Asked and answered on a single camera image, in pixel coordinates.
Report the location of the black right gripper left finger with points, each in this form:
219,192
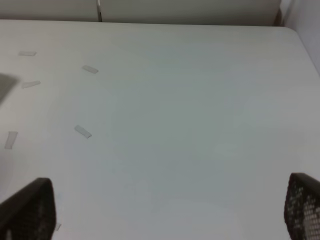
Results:
29,214

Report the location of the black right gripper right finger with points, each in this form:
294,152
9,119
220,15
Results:
302,207

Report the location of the white short sleeve t-shirt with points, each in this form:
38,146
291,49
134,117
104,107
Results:
7,83

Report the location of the clear tape piece lower left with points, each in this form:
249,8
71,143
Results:
11,138

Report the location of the clear tape piece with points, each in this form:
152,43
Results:
90,69
11,138
82,131

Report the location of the clear tape piece bottom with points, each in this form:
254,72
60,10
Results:
82,131

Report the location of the clear tape piece right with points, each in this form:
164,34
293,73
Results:
90,69

